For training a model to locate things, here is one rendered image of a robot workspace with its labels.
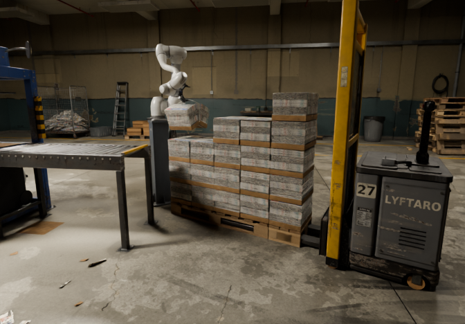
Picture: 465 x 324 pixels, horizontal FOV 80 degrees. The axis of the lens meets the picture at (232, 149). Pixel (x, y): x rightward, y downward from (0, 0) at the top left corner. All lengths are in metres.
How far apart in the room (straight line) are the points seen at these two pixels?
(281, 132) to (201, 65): 7.58
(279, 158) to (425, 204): 1.04
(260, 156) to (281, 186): 0.31
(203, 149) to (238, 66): 6.93
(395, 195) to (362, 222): 0.29
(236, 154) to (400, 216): 1.35
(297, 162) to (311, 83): 7.23
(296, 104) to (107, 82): 9.29
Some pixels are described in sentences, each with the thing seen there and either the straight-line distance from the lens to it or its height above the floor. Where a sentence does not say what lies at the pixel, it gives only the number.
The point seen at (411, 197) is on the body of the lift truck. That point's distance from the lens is 2.09.
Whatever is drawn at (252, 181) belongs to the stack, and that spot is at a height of 0.52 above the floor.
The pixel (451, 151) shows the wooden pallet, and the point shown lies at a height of 0.10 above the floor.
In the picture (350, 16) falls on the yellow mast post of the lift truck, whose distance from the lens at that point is 2.05.
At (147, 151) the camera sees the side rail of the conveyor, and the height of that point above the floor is 0.75.
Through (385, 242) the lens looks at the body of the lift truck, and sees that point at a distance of 2.21.
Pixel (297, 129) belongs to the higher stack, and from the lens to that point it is 2.25.
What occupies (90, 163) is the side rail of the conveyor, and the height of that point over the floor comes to 0.73.
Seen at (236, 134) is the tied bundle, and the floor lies 0.93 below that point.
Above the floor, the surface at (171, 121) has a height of 1.01.
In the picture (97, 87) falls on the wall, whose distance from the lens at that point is 11.20.
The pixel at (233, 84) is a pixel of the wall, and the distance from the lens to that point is 9.42.
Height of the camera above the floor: 1.23
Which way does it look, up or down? 10 degrees down
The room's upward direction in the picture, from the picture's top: straight up
